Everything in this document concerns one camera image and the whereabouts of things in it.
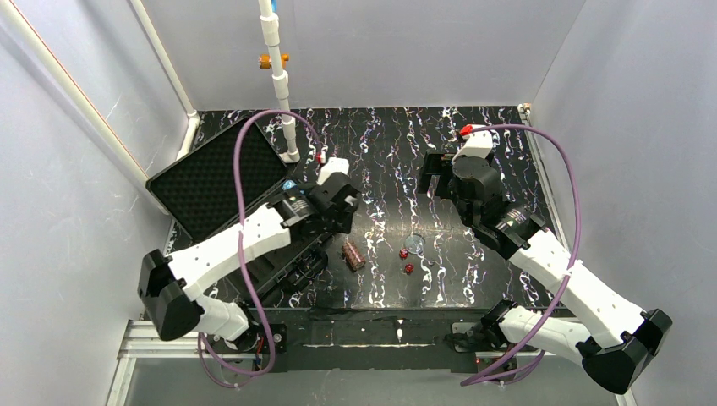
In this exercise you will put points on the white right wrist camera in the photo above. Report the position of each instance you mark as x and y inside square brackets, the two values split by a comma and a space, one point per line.
[475, 143]

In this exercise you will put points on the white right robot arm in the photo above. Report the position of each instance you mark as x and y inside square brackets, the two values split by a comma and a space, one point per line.
[613, 339]

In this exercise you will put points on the black poker set case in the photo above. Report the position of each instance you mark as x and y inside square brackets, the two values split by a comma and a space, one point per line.
[198, 191]

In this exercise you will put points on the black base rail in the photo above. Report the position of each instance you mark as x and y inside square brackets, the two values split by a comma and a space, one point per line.
[379, 339]

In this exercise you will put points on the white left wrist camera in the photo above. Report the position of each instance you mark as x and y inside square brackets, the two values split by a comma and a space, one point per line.
[332, 165]

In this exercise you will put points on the blue poker chip stack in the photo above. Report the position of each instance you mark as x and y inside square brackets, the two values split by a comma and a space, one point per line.
[290, 185]

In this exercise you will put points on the white corner pipe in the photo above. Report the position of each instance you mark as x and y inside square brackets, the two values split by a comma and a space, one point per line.
[193, 119]

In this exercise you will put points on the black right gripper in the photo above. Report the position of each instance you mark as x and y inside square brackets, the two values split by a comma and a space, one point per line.
[435, 174]

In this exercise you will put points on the brown poker chip stack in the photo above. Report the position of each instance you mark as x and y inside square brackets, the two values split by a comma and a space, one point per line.
[352, 255]

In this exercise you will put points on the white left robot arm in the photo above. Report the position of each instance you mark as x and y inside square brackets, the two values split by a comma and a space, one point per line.
[172, 287]

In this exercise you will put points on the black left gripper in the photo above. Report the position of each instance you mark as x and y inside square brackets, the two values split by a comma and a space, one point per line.
[344, 203]

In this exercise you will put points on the clear round dealer button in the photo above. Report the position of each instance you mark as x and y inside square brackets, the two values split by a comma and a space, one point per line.
[414, 243]

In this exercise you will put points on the white pvc pole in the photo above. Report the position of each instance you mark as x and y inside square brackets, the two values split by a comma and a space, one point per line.
[270, 30]

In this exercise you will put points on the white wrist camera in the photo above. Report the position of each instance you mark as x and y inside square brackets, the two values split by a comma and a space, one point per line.
[475, 143]
[332, 165]

